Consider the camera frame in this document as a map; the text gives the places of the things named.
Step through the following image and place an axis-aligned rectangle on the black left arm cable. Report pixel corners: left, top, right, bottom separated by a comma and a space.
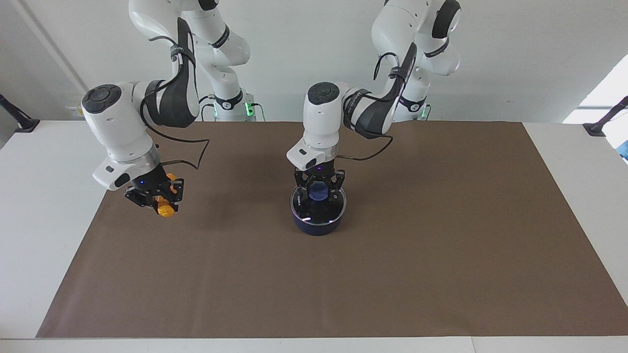
338, 52, 419, 161

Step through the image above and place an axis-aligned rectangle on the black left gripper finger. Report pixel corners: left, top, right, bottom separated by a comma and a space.
329, 172, 346, 202
294, 173, 313, 202

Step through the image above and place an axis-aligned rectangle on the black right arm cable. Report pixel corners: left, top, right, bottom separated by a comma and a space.
141, 19, 210, 170

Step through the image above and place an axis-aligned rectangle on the yellow corn cob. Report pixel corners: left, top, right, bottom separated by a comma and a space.
156, 173, 180, 218

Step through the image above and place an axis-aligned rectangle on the black camera stand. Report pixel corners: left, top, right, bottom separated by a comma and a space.
0, 94, 40, 133
583, 96, 628, 137

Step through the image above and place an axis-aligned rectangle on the brown table mat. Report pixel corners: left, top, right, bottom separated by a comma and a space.
36, 121, 628, 339

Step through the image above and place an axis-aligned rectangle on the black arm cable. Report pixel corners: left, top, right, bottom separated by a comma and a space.
338, 52, 419, 161
141, 19, 210, 170

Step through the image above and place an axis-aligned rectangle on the black pot purple handle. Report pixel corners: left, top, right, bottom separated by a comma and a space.
292, 208, 343, 236

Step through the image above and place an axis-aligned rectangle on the glass lid purple knob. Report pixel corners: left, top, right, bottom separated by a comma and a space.
290, 183, 348, 225

